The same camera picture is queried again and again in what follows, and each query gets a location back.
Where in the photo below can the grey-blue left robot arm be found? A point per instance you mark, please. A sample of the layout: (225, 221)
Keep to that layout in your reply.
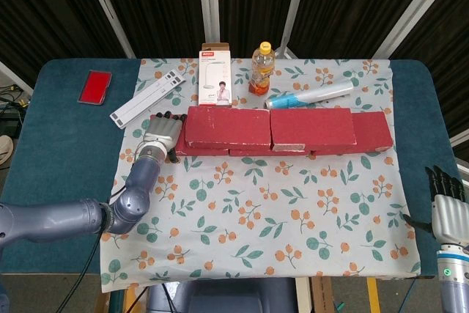
(55, 217)

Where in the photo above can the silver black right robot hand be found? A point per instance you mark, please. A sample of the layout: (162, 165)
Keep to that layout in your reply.
(450, 217)

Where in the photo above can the floral fruit-print tablecloth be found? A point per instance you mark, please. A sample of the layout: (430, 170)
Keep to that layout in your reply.
(256, 254)

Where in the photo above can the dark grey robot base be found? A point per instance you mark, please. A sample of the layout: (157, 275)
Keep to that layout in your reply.
(227, 296)

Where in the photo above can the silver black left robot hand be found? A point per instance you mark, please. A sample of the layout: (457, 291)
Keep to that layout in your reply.
(163, 131)

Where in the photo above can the beige shoe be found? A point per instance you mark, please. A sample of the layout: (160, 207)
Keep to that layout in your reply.
(5, 148)

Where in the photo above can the white flat remote bar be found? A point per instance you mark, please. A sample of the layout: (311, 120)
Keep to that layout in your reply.
(146, 98)

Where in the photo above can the blue white tube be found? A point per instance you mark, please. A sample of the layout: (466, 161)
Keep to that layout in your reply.
(311, 95)

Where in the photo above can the white desk lamp box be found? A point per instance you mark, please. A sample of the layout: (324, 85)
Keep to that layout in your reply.
(215, 74)

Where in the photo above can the red phone in case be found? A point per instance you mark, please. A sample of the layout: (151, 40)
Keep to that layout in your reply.
(95, 87)

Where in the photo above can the red brick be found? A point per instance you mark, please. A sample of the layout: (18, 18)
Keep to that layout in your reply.
(198, 151)
(372, 131)
(229, 126)
(253, 152)
(313, 128)

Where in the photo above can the yellow-capped iced tea bottle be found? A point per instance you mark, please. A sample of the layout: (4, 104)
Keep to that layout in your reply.
(261, 67)

